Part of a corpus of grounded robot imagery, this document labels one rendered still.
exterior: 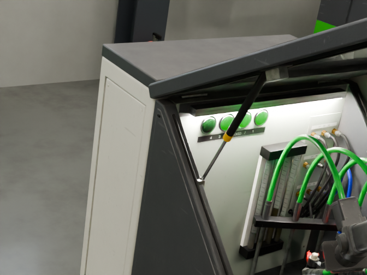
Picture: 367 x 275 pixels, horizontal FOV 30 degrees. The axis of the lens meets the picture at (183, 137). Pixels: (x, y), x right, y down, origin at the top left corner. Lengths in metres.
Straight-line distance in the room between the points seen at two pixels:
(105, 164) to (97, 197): 0.12
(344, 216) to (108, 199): 0.76
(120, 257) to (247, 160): 0.45
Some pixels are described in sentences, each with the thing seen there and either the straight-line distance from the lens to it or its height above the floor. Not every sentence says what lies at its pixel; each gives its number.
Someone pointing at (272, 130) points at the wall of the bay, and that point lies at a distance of 1.93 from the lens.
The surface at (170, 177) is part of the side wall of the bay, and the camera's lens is 1.66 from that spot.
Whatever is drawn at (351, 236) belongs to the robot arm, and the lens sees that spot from 1.37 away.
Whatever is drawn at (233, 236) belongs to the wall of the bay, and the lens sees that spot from 2.04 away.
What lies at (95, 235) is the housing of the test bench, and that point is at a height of 0.93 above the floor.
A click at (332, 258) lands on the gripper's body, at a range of 1.56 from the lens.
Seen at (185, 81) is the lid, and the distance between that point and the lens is 1.53.
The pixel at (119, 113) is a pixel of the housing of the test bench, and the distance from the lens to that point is 1.84.
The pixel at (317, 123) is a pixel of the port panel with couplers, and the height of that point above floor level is 1.33.
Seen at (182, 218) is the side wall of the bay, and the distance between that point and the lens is 1.65.
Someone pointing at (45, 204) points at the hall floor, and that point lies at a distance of 4.02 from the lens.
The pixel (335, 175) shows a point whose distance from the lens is 1.62.
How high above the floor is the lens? 2.06
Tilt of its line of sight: 24 degrees down
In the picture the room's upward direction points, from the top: 9 degrees clockwise
